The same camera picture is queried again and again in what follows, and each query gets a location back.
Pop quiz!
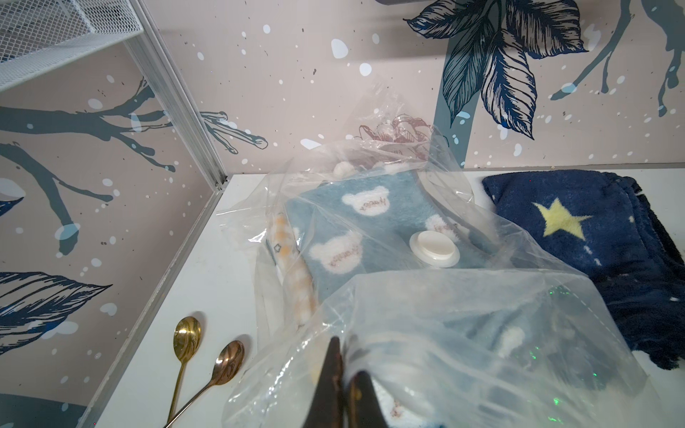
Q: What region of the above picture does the gold spoon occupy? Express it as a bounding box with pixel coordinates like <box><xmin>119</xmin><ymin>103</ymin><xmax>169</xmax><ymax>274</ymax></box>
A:
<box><xmin>167</xmin><ymin>316</ymin><xmax>203</xmax><ymax>423</ymax></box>

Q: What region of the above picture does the navy star blanket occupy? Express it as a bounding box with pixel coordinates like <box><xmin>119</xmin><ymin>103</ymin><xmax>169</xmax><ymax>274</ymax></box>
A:
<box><xmin>482</xmin><ymin>169</ymin><xmax>684</xmax><ymax>370</ymax></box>

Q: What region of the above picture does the clear plastic vacuum bag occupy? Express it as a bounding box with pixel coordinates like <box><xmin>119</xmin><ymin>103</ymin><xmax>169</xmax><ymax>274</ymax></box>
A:
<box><xmin>220</xmin><ymin>84</ymin><xmax>670</xmax><ymax>427</ymax></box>

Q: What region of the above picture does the copper spoon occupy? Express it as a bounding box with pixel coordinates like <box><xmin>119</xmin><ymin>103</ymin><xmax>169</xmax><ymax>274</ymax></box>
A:
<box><xmin>164</xmin><ymin>340</ymin><xmax>246</xmax><ymax>428</ymax></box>

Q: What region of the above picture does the white mesh wall basket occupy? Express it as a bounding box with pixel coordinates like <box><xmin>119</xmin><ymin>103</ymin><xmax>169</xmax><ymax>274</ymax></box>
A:
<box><xmin>1</xmin><ymin>0</ymin><xmax>144</xmax><ymax>91</ymax></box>

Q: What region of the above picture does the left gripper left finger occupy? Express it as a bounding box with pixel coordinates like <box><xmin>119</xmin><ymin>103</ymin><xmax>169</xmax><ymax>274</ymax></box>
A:
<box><xmin>303</xmin><ymin>336</ymin><xmax>345</xmax><ymax>428</ymax></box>

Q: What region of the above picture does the light blue bear blanket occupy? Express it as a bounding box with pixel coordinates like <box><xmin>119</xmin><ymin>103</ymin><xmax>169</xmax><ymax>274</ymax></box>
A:
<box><xmin>262</xmin><ymin>171</ymin><xmax>541</xmax><ymax>427</ymax></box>

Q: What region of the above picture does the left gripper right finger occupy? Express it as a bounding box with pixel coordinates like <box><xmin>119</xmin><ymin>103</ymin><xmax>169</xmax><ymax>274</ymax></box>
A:
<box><xmin>346</xmin><ymin>371</ymin><xmax>388</xmax><ymax>428</ymax></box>

